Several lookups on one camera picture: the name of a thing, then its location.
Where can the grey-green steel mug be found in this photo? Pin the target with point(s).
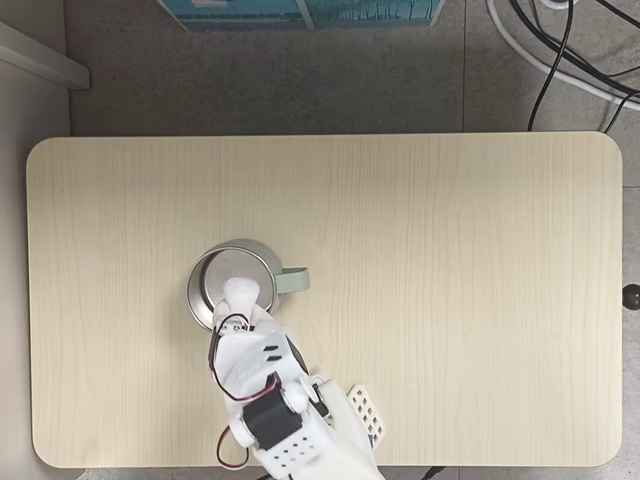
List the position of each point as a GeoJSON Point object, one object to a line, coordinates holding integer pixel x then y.
{"type": "Point", "coordinates": [220, 272]}

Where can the teal printed carton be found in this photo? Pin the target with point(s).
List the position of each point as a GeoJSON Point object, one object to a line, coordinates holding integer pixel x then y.
{"type": "Point", "coordinates": [375, 11]}
{"type": "Point", "coordinates": [235, 15]}

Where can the white shelf board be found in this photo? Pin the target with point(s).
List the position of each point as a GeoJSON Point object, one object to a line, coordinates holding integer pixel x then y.
{"type": "Point", "coordinates": [40, 57]}

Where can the black round knob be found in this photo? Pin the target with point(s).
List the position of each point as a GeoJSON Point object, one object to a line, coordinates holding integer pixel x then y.
{"type": "Point", "coordinates": [633, 297]}

